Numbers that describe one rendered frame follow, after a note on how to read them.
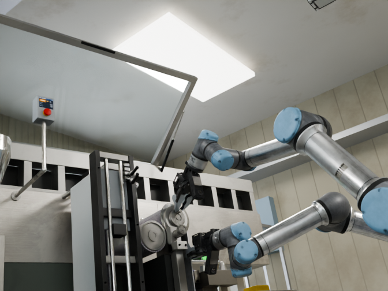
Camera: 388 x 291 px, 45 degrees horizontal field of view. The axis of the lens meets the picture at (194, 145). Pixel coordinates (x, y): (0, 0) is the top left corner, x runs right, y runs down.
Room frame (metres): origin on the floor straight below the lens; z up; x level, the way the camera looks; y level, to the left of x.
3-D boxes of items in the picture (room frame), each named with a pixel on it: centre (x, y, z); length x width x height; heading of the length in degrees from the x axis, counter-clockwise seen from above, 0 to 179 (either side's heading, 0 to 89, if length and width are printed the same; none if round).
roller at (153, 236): (1.94, 0.29, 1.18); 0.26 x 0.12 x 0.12; 42
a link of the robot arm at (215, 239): (1.82, -0.05, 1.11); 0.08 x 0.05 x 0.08; 132
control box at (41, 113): (1.58, 0.55, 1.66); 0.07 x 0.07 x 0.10; 42
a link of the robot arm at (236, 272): (1.75, -0.10, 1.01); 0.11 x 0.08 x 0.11; 6
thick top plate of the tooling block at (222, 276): (2.17, 0.10, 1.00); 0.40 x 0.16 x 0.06; 42
